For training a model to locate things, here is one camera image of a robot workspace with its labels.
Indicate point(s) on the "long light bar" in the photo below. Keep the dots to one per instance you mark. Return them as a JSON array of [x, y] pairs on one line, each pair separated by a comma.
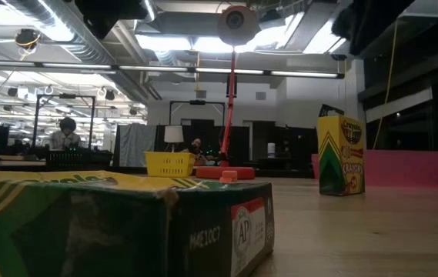
[[303, 73]]

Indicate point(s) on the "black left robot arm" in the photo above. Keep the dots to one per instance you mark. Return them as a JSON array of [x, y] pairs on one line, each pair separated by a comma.
[[107, 11]]

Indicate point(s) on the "black cabinet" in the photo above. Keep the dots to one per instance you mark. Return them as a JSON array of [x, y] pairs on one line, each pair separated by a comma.
[[299, 146]]

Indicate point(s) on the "white canister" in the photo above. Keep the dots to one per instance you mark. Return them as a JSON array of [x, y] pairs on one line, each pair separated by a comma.
[[271, 150]]

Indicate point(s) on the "Crayola crayon box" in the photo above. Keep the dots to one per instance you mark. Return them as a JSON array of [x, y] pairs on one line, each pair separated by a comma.
[[87, 231], [342, 161]]

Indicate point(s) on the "black stand frame with camera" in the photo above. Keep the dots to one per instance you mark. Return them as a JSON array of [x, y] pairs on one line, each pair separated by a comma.
[[197, 102]]

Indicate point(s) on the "grey cloth cover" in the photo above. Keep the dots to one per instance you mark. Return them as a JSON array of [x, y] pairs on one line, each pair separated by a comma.
[[134, 144]]

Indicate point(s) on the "pink plastic tray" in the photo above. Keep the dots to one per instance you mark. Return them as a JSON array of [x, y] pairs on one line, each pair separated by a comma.
[[403, 169]]

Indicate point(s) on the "black office partition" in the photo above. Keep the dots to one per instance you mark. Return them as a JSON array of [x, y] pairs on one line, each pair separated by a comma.
[[241, 142]]

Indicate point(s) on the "person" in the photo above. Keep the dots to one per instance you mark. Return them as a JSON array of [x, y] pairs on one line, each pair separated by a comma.
[[64, 138], [195, 148]]

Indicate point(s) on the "white table lamp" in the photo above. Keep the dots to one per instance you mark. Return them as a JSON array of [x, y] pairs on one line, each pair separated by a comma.
[[174, 134]]

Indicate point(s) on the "white ceiling vent box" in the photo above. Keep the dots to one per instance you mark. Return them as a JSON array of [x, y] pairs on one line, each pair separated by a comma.
[[430, 9]]

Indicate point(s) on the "large silver ventilation duct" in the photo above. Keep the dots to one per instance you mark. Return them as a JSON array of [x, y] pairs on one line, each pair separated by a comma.
[[84, 50]]

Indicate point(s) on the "black plastic basket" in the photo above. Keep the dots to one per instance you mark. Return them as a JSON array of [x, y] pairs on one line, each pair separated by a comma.
[[68, 159]]

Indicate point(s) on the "yellow plastic basket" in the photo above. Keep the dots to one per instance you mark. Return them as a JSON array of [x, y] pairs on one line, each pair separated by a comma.
[[169, 165]]

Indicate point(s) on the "small silver ventilation duct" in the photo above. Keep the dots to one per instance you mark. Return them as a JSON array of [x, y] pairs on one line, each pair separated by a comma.
[[151, 11]]

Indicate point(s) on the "orange eraser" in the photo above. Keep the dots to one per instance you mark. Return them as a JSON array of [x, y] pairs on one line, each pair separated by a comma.
[[228, 177]]

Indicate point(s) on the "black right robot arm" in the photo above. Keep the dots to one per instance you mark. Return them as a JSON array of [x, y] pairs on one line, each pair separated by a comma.
[[372, 23]]

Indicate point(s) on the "red camera stand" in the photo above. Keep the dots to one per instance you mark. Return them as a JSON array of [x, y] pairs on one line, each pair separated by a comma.
[[207, 173]]

